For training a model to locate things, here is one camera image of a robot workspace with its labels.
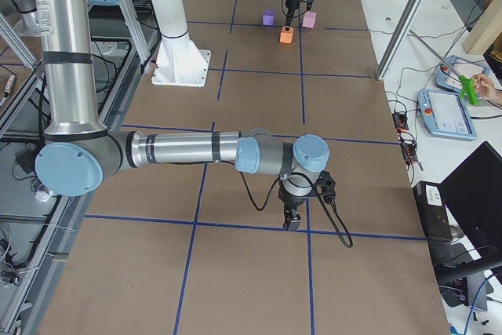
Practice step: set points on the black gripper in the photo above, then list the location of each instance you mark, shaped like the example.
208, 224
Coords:
290, 202
291, 5

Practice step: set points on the orange foam cube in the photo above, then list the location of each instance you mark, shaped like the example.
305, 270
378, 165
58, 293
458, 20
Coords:
286, 35

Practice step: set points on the person's hand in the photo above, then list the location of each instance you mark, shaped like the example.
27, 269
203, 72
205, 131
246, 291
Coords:
485, 88

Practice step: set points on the light pink foam cube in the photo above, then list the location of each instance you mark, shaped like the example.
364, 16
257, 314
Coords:
309, 19

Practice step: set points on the dark purple foam cube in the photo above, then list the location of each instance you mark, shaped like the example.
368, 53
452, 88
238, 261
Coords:
268, 18

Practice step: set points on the black computer box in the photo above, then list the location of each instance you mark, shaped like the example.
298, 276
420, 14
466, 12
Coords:
432, 212

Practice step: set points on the far blue teach pendant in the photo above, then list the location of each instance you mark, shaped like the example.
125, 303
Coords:
448, 79

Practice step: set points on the blue teach pendant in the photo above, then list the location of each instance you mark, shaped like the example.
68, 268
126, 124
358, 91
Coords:
448, 79
445, 115

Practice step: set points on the black monitor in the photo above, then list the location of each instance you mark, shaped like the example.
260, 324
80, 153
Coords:
472, 193

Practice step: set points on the near blue teach pendant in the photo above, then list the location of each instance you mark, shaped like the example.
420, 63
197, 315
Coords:
445, 115

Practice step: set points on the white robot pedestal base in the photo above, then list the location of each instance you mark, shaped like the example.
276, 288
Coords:
179, 61

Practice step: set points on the aluminium frame post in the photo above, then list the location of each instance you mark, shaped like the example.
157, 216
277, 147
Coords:
401, 30

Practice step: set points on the aluminium side frame rail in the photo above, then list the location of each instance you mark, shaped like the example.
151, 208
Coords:
36, 237

